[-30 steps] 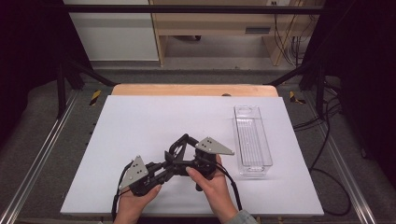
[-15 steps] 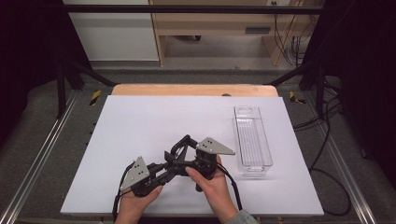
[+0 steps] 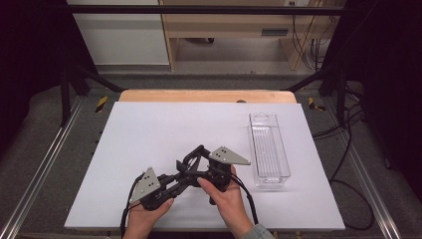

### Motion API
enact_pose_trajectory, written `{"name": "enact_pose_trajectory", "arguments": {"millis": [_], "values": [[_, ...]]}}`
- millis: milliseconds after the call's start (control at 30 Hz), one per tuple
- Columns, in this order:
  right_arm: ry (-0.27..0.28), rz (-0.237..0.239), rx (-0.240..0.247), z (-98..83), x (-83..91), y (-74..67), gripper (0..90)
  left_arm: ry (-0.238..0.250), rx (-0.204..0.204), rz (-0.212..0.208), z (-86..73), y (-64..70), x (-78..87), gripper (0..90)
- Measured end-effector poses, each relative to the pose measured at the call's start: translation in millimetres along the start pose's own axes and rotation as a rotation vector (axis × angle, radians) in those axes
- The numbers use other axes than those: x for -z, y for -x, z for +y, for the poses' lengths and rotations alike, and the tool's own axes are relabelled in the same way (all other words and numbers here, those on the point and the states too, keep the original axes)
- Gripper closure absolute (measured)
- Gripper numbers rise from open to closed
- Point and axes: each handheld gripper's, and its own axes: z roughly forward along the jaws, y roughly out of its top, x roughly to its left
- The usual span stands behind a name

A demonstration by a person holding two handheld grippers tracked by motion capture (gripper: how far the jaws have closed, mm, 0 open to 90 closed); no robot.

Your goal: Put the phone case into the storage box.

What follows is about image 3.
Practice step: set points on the person's right hand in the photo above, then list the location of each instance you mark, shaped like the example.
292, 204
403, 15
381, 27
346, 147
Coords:
225, 202

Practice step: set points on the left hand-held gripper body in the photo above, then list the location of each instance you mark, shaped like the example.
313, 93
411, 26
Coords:
146, 186

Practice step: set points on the white cabinet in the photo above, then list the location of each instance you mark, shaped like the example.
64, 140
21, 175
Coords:
122, 40

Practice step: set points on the white table mat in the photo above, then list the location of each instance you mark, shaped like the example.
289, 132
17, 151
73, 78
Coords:
132, 132

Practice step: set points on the aluminium floor rail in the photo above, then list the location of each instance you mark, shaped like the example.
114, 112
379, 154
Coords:
40, 166
375, 186

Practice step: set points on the black horizontal frame bar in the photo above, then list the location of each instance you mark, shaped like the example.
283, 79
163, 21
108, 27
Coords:
199, 10

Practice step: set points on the light wooden desk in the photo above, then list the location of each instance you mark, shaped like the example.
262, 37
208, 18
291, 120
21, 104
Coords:
229, 23

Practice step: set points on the person's left hand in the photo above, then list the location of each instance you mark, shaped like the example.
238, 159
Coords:
146, 217

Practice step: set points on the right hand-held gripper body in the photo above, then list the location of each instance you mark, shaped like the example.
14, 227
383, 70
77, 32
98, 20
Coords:
229, 157

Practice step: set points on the black frame strut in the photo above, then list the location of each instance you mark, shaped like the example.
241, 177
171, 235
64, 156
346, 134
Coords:
83, 78
326, 78

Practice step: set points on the clear plastic bin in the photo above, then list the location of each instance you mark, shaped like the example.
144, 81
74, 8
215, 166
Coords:
268, 149

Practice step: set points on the black curtain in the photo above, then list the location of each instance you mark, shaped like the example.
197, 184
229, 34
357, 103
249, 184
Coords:
30, 59
388, 83

